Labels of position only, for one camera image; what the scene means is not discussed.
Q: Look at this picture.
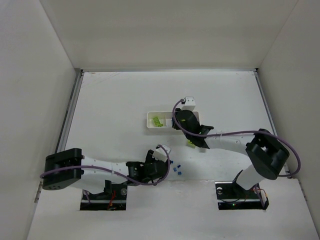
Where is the blue round lego piece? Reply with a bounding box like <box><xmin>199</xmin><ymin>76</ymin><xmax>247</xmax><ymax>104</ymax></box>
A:
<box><xmin>165</xmin><ymin>118</ymin><xmax>174</xmax><ymax>128</ymax></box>

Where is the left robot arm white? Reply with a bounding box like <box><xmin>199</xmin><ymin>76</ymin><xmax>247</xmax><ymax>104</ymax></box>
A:
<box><xmin>40</xmin><ymin>145</ymin><xmax>172</xmax><ymax>195</ymax></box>

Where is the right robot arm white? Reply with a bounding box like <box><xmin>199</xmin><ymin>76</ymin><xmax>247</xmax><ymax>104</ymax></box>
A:
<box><xmin>172</xmin><ymin>109</ymin><xmax>290</xmax><ymax>191</ymax></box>

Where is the white divided tray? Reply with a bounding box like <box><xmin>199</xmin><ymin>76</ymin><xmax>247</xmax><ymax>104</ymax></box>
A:
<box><xmin>146</xmin><ymin>110</ymin><xmax>200</xmax><ymax>133</ymax></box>

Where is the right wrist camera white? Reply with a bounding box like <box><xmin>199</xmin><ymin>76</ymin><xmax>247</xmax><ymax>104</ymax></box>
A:
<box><xmin>181</xmin><ymin>96</ymin><xmax>196</xmax><ymax>112</ymax></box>

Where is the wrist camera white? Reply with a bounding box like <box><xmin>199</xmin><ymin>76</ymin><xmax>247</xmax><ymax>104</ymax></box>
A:
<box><xmin>152</xmin><ymin>145</ymin><xmax>172</xmax><ymax>162</ymax></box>
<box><xmin>181</xmin><ymin>96</ymin><xmax>196</xmax><ymax>112</ymax></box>

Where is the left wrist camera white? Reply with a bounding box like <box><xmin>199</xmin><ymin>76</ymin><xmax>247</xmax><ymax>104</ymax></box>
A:
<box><xmin>152</xmin><ymin>145</ymin><xmax>172</xmax><ymax>162</ymax></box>

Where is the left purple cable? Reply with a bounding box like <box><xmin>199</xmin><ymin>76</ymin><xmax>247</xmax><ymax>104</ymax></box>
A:
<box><xmin>39</xmin><ymin>144</ymin><xmax>171</xmax><ymax>186</ymax></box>

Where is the purple cable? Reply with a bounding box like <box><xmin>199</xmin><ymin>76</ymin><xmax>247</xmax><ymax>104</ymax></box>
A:
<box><xmin>172</xmin><ymin>98</ymin><xmax>301</xmax><ymax>177</ymax></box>
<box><xmin>39</xmin><ymin>144</ymin><xmax>171</xmax><ymax>186</ymax></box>

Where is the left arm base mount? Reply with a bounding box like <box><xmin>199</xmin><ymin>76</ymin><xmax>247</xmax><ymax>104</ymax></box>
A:
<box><xmin>79</xmin><ymin>181</ymin><xmax>128</xmax><ymax>211</ymax></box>

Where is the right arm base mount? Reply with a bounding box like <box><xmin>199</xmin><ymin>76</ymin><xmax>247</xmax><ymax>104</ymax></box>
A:
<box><xmin>215</xmin><ymin>181</ymin><xmax>270</xmax><ymax>211</ymax></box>

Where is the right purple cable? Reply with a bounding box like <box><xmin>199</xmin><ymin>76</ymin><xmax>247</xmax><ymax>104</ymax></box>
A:
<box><xmin>172</xmin><ymin>98</ymin><xmax>301</xmax><ymax>177</ymax></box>

